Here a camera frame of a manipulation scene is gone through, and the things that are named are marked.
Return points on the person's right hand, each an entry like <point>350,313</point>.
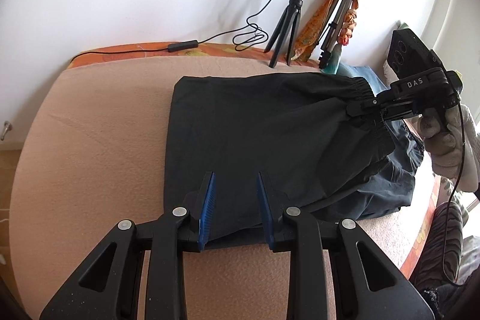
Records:
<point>442,151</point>

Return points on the black pants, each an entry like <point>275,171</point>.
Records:
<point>262,132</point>

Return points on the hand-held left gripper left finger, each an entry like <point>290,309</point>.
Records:
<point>208,207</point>

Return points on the folded blue jeans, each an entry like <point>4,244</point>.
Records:
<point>365,74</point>

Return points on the silver folded tripod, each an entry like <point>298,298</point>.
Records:
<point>337,16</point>

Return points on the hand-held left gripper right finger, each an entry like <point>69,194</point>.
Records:
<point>264,207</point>

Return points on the person's striped trousers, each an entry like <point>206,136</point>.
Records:
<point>448,230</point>

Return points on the peach blanket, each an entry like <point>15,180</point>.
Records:
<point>93,155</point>

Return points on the black mini tripod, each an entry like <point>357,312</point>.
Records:
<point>285,31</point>

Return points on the folded tripod with orange scarf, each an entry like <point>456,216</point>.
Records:
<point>311,31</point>

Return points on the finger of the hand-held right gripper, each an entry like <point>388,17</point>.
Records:
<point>375,106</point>

